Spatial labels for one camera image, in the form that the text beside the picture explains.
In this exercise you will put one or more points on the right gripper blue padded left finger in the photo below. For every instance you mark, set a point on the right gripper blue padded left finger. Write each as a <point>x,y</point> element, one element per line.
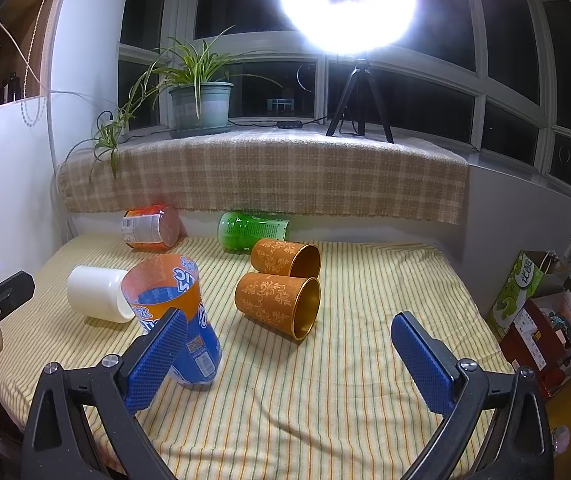
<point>128,383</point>

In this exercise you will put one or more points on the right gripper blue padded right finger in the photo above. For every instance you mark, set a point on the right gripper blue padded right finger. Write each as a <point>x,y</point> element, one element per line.
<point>455,389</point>

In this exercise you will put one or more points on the near orange patterned cup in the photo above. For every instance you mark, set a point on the near orange patterned cup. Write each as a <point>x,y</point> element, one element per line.
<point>284,303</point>

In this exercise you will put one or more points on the orange patterned cup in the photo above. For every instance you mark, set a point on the orange patterned cup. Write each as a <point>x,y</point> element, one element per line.
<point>284,303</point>
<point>279,257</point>

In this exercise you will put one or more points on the far orange patterned cup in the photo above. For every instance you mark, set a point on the far orange patterned cup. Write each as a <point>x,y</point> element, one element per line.
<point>279,257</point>

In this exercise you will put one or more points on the red cardboard box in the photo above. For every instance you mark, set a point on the red cardboard box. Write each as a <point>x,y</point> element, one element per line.
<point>539,337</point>

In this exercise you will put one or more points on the green white paper bag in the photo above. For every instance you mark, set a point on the green white paper bag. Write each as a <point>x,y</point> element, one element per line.
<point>533,274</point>

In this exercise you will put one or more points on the striped yellow table cloth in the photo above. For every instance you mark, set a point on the striped yellow table cloth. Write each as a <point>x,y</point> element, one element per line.
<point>339,405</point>

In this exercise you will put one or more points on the orange labelled clear jar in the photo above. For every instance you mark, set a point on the orange labelled clear jar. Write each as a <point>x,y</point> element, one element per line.
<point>154,228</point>

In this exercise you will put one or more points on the green plastic bottle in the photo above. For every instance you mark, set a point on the green plastic bottle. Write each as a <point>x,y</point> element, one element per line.
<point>238,232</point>

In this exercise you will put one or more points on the beige plaid cloth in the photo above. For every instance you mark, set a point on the beige plaid cloth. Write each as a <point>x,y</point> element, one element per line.
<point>278,172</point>

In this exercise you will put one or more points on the spider plant in grey pot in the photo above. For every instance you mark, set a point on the spider plant in grey pot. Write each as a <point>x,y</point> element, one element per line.
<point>198,82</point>

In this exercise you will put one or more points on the ring light on tripod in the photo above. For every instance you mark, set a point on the ring light on tripod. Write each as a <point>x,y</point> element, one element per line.
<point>353,28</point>

